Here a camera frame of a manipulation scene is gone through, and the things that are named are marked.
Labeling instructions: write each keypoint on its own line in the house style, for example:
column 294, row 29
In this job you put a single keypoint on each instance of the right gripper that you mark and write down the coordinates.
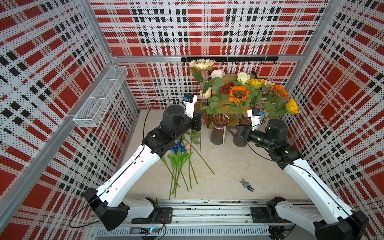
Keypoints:
column 243, row 128

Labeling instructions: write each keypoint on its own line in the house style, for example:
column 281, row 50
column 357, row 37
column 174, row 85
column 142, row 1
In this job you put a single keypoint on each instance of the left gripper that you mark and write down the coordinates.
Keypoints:
column 196, row 118

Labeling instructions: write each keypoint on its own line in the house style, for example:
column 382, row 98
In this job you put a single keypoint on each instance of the orange gerbera flower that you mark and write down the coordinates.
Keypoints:
column 276, row 93
column 241, row 97

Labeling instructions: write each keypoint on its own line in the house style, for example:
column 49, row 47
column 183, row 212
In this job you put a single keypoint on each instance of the red gerbera flower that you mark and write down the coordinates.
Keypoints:
column 224, row 95

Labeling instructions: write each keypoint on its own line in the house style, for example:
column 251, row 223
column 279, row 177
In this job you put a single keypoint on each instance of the pale pink rose flower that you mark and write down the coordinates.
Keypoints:
column 216, row 87

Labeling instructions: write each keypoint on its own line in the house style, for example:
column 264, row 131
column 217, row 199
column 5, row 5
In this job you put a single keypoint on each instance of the yellow sunflower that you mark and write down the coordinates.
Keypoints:
column 275, row 111
column 256, row 90

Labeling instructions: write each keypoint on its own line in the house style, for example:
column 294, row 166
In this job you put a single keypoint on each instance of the cream gerbera flower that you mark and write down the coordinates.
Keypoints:
column 267, row 86

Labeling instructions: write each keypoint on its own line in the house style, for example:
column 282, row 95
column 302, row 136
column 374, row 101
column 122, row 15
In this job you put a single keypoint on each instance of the large cream sunflower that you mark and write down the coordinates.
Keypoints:
column 201, row 71

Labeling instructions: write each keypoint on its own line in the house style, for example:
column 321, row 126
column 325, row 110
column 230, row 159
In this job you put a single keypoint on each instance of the white rose flower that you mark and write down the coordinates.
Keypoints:
column 243, row 78

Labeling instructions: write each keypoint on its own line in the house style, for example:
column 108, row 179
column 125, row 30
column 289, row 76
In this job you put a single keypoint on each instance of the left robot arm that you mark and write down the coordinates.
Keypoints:
column 107, row 201

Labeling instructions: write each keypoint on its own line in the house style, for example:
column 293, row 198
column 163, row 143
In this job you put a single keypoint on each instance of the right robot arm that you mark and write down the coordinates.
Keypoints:
column 336, row 220

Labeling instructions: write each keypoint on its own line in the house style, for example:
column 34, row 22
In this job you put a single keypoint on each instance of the small white rose on table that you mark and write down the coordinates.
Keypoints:
column 194, row 139

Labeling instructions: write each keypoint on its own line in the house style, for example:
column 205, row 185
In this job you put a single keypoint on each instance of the dark ribbed glass vase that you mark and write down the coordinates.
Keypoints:
column 245, row 121

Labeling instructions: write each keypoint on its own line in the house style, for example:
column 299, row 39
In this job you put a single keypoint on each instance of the pink glass vase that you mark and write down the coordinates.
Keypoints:
column 219, row 129

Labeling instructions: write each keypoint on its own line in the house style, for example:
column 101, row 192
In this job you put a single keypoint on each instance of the wooden two-tier shelf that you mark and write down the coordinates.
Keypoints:
column 233, row 78

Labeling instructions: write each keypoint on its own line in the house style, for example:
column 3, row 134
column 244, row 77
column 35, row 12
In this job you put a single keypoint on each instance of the green circuit board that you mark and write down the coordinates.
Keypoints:
column 149, row 231

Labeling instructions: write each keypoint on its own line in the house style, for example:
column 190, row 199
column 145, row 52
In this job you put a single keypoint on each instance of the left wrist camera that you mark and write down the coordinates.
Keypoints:
column 189, row 101

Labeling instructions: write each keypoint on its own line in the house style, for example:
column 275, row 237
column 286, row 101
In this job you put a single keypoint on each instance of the small grey figurine keychain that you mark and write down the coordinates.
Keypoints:
column 246, row 185

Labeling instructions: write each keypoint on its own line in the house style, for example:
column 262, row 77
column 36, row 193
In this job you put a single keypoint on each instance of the black hook rail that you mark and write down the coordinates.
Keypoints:
column 235, row 59

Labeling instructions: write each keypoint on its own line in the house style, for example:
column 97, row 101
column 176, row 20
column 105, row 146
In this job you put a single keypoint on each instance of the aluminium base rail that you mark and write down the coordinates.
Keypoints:
column 198, row 213

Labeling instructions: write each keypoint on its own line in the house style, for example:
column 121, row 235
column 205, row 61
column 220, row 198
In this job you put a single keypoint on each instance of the white wire wall basket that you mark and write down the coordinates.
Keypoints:
column 95, row 108

